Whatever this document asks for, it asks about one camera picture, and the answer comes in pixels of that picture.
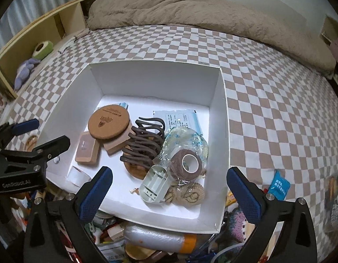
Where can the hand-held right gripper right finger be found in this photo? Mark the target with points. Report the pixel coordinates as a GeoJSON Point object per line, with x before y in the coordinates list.
{"type": "Point", "coordinates": [244, 197]}

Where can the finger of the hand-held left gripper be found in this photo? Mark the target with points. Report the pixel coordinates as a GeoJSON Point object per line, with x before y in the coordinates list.
{"type": "Point", "coordinates": [52, 145]}
{"type": "Point", "coordinates": [25, 127]}

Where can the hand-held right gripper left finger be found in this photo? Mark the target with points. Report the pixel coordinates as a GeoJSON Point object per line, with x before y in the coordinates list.
{"type": "Point", "coordinates": [95, 194]}

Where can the white roll with orange end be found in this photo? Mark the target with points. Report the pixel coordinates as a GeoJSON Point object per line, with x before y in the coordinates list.
{"type": "Point", "coordinates": [155, 238]}

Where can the white cardboard box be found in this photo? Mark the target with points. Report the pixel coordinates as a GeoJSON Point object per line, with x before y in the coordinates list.
{"type": "Point", "coordinates": [158, 85]}

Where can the multicolour crochet piece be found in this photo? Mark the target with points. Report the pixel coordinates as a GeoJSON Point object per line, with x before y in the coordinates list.
{"type": "Point", "coordinates": [237, 219]}

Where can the square pinkish wooden block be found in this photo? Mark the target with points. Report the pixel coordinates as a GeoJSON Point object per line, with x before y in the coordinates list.
{"type": "Point", "coordinates": [86, 148]}

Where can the blue snack packet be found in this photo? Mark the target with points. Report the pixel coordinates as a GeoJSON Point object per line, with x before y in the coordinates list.
{"type": "Point", "coordinates": [280, 186]}

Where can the small shell charm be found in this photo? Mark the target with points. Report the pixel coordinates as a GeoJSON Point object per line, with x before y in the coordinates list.
{"type": "Point", "coordinates": [134, 190]}

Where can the pile of assorted small things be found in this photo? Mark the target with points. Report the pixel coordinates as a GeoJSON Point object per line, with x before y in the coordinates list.
{"type": "Point", "coordinates": [114, 232]}

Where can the plain round cork coaster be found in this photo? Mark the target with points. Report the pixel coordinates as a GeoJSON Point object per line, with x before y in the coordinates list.
{"type": "Point", "coordinates": [134, 170]}

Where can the square wooden coaster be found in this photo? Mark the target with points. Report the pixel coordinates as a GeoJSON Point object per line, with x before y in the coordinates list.
{"type": "Point", "coordinates": [117, 145]}

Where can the purple plush toy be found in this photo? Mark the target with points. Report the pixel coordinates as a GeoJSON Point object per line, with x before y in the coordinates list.
{"type": "Point", "coordinates": [25, 71]}

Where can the grey plastic holder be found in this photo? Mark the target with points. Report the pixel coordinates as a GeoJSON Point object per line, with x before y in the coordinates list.
{"type": "Point", "coordinates": [154, 183]}

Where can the round printed cork coaster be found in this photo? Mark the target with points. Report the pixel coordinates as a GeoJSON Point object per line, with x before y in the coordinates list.
{"type": "Point", "coordinates": [108, 120]}

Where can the brown hair claw clip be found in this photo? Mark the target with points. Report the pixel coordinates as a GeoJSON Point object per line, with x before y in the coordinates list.
{"type": "Point", "coordinates": [143, 142]}

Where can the brown bandage roll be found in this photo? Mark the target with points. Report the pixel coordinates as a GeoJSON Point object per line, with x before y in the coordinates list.
{"type": "Point", "coordinates": [177, 168]}

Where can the green tape roll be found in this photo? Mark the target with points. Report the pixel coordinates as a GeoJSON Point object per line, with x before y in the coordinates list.
{"type": "Point", "coordinates": [43, 48]}

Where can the clear plastic bag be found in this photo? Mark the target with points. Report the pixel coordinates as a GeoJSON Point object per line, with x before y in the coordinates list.
{"type": "Point", "coordinates": [185, 141]}

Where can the white sachet with blue edge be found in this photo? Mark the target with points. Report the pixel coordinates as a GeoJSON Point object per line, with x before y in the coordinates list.
{"type": "Point", "coordinates": [123, 105]}

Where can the dark printed bag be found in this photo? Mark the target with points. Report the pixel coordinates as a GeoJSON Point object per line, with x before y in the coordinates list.
{"type": "Point", "coordinates": [333, 200]}

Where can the checkered bed sheet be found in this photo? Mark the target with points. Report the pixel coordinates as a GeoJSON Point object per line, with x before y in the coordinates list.
{"type": "Point", "coordinates": [267, 101]}

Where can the light blue sachet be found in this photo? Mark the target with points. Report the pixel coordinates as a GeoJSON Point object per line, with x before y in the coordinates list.
{"type": "Point", "coordinates": [180, 117]}

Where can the wooden bedside shelf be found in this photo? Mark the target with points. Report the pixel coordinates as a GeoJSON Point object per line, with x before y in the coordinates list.
{"type": "Point", "coordinates": [67, 19]}

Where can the white curtain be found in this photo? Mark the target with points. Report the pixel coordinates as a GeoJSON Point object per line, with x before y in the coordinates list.
{"type": "Point", "coordinates": [34, 0]}

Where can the beige fleece blanket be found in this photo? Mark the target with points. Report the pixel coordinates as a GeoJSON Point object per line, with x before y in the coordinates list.
{"type": "Point", "coordinates": [185, 11]}

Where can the small wooden shelf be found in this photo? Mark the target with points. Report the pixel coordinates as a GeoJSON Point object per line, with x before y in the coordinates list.
{"type": "Point", "coordinates": [332, 28]}

